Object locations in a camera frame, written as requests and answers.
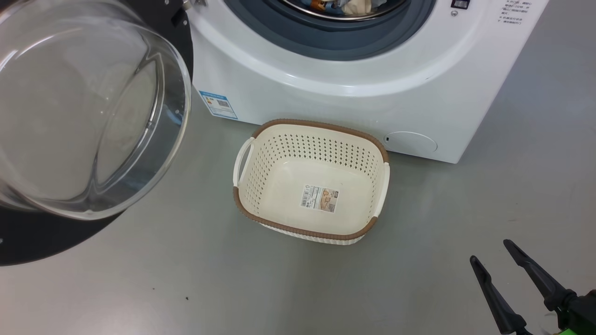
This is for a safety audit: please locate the black printed text label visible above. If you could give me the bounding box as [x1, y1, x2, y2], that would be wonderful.
[499, 0, 532, 25]

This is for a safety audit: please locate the blue energy label sticker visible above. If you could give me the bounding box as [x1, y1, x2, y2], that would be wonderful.
[199, 90, 238, 120]

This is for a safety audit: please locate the cream laundry basket brown rim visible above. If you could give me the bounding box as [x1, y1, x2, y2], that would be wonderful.
[232, 119, 391, 246]

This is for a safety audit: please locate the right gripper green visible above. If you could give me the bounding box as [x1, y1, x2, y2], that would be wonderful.
[469, 239, 596, 335]

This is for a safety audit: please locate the round white filter cover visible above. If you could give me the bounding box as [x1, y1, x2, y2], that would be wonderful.
[384, 131, 438, 153]

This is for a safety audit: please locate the black-rimmed glass washer door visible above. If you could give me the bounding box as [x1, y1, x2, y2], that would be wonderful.
[0, 0, 194, 267]

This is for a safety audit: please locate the white front-load washing machine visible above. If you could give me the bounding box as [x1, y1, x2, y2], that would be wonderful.
[184, 0, 550, 164]

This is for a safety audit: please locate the stainless steel washing machine drum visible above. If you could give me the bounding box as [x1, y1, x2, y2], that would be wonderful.
[278, 0, 410, 22]

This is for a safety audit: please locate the paper basket label sticker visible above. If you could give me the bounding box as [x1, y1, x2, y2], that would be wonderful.
[299, 184, 339, 214]

